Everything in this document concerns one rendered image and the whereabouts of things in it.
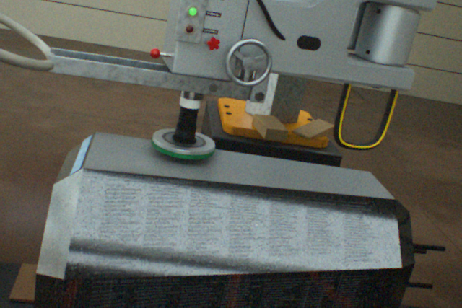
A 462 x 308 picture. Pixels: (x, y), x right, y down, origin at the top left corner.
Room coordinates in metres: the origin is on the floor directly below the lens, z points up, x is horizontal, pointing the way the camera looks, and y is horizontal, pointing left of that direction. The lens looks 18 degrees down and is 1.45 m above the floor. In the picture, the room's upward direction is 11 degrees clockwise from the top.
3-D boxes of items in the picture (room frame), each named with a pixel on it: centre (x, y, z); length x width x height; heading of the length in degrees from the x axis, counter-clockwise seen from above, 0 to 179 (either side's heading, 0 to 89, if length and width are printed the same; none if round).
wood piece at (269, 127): (2.20, -0.15, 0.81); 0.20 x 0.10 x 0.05; 17
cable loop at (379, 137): (1.88, -0.46, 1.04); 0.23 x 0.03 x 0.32; 109
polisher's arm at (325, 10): (1.78, -0.21, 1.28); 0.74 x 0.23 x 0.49; 109
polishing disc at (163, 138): (1.67, 0.16, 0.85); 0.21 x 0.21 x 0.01
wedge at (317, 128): (2.32, -0.36, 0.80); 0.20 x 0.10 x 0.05; 139
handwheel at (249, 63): (1.59, 0.01, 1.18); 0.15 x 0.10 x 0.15; 109
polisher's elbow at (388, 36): (1.88, -0.46, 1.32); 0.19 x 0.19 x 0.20
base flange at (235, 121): (2.46, -0.16, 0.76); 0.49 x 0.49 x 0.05; 9
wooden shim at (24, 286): (1.85, 0.74, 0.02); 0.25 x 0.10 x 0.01; 13
